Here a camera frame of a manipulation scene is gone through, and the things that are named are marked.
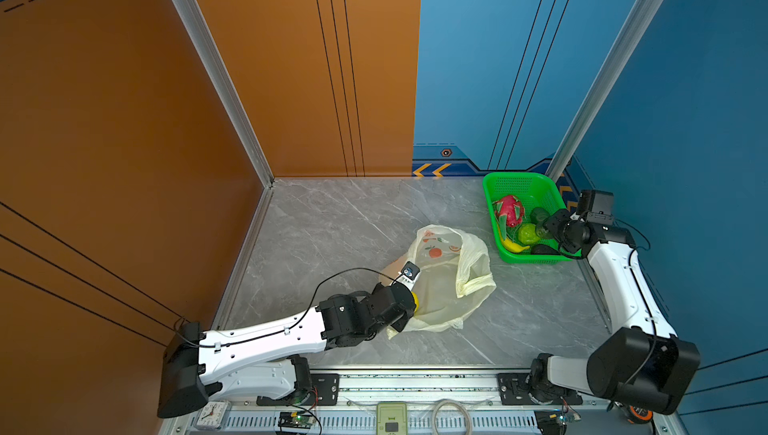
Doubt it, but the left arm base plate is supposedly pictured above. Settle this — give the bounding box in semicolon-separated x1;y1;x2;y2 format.
257;373;340;407

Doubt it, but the pink dragon fruit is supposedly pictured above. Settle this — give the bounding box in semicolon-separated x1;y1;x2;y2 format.
492;195;525;239

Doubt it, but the green round fruit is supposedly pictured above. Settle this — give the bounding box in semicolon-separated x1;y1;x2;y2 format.
516;223;541;246

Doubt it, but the green plastic basket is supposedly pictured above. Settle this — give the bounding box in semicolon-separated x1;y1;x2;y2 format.
483;172;577;264

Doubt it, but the yellow banana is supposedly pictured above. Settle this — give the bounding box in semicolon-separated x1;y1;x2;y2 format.
501;238;530;254

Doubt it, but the left aluminium corner post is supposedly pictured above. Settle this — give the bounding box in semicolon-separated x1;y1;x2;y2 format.
171;0;275;189

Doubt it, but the small circuit board right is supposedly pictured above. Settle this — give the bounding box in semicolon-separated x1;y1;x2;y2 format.
534;411;582;435

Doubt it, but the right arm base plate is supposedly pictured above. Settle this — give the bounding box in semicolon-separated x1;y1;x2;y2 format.
496;372;583;406

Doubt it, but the aluminium front rail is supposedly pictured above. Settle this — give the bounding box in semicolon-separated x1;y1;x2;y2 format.
159;366;687;434

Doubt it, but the translucent yellowish plastic bag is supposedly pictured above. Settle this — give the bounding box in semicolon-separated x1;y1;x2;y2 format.
380;225;496;333

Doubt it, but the green circuit board left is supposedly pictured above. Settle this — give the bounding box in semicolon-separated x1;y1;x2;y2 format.
275;411;319;435

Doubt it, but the small analog clock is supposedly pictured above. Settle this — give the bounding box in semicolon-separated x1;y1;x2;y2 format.
193;401;232;431

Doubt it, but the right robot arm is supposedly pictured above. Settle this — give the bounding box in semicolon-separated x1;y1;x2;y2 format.
527;190;701;415

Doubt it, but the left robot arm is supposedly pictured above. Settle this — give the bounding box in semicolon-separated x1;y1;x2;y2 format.
157;282;418;419

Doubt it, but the aluminium corner post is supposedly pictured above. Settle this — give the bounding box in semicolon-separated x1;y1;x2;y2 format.
546;0;664;182
171;0;275;189

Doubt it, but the yellow lemon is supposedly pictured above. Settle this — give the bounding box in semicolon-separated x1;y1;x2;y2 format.
411;292;420;313

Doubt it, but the white coiled cable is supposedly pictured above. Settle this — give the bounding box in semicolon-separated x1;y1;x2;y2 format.
431;398;474;435

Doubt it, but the small green lime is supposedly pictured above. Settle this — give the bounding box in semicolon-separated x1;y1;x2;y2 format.
535;225;552;240

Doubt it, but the right aluminium corner post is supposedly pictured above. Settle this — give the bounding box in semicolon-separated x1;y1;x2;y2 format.
546;0;664;182

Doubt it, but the dark green avocado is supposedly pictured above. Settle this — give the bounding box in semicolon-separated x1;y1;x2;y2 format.
529;207;550;225

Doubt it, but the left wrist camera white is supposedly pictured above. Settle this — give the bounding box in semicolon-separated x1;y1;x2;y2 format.
395;261;421;291

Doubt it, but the orange black tape measure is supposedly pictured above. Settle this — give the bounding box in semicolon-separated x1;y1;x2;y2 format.
625;405;653;425

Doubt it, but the pale green handheld device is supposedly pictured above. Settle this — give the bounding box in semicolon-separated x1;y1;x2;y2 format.
376;402;408;435

